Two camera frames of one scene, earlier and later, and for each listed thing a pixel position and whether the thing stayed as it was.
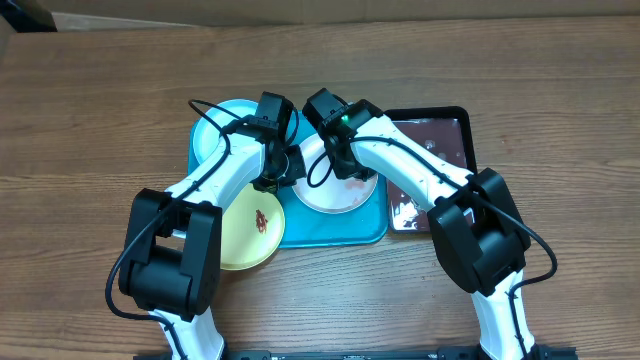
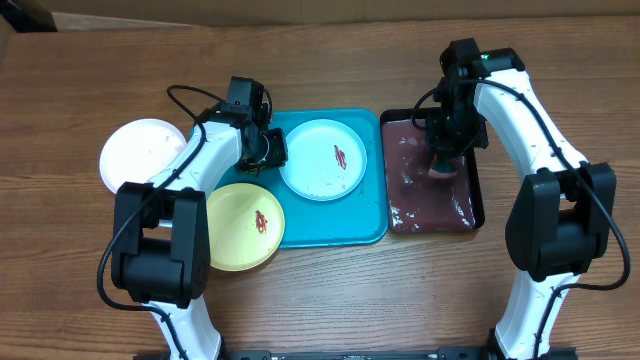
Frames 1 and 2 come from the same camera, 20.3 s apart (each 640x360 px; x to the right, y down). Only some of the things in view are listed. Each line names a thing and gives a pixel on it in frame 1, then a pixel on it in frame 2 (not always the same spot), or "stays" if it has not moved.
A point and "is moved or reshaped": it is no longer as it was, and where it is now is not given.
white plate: [320, 190] → [137, 150]
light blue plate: [207, 139] is moved or reshaped
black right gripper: [347, 169] → [449, 149]
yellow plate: [252, 229] stays
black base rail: [545, 353] stays
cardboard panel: [78, 14] stays
